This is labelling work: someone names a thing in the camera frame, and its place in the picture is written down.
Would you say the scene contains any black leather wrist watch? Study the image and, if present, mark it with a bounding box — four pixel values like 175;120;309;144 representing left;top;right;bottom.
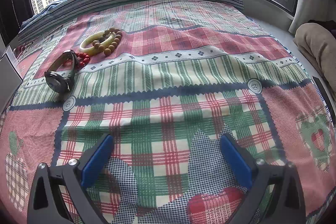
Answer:
44;50;79;94

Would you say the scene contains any pale jade bangle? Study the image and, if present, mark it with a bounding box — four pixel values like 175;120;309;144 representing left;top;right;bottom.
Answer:
79;30;117;56

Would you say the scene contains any patchwork plaid bedspread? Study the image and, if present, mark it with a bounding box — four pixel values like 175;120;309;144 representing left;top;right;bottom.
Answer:
1;0;335;223

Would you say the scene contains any grey box at bed edge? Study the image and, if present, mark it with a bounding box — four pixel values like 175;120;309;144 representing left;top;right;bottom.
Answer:
0;46;23;113

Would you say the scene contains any red bead bracelet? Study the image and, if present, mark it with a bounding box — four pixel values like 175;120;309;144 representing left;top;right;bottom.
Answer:
63;52;91;70

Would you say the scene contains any brown wooden bead bracelet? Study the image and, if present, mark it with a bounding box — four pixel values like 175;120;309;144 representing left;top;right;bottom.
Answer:
92;27;123;57

